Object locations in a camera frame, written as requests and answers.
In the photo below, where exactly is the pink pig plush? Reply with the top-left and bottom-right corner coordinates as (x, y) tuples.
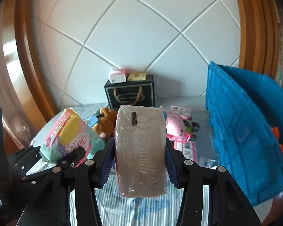
(159, 106), (191, 141)

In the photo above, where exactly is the black ring item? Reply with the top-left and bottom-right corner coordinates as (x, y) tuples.
(183, 120), (200, 134)

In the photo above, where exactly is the small gold box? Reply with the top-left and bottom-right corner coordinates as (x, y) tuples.
(127, 73), (147, 81)

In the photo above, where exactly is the colourful sanitary pad pack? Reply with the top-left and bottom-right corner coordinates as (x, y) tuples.
(40, 109), (105, 167)

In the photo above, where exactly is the pink plastic-wrapped tissue block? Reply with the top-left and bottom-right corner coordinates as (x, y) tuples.
(114, 105), (167, 198)

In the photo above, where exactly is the brown teddy bear plush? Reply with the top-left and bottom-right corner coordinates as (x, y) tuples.
(92, 108), (118, 141)

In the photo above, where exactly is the pink box near wall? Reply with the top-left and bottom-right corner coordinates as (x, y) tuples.
(169, 105), (192, 120)

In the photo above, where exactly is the pink white tissue pack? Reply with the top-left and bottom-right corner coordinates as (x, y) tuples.
(108, 68), (127, 84)

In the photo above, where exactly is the blue foam boomerang toy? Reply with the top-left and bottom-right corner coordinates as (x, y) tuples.
(84, 114), (100, 128)

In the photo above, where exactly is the white blue sachet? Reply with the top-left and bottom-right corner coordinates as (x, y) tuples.
(198, 157), (216, 168)

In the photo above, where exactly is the black gift box gold handle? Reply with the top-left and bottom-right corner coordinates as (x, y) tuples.
(104, 75), (155, 110)

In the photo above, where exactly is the pink white flat box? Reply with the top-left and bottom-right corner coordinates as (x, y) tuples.
(174, 141), (197, 162)

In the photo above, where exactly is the blue plastic storage crate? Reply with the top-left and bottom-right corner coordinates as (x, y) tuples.
(205, 62), (283, 206)

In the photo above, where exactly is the striped blue bed sheet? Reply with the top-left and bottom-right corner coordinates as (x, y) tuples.
(30, 95), (274, 226)

